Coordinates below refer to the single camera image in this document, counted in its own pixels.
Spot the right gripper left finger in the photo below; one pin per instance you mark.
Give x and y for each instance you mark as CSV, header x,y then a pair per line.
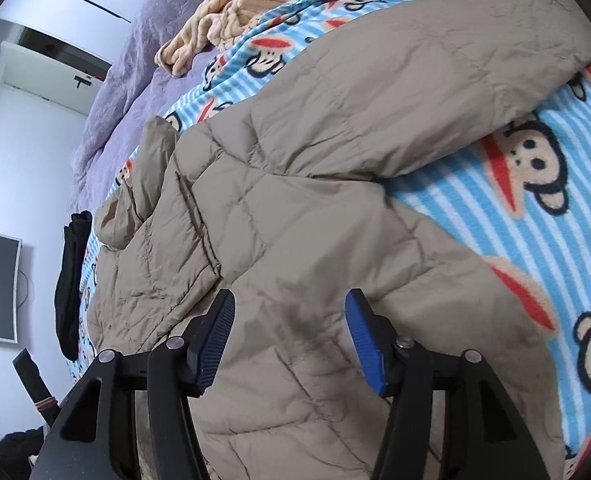
x,y
94,435

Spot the beige puffer jacket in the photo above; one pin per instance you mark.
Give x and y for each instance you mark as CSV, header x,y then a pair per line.
x,y
280,199

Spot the black folded garment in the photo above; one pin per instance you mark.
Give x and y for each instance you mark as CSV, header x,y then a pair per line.
x,y
67,293

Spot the purple duvet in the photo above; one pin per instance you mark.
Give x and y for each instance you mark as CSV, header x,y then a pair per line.
x,y
135,90

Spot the white door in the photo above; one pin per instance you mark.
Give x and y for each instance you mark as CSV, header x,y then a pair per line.
x,y
50,80

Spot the beige striped knit garment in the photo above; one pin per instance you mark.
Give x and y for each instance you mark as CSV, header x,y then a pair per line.
x,y
219,23

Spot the white wardrobe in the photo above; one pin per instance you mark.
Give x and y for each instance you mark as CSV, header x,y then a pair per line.
x,y
97,27

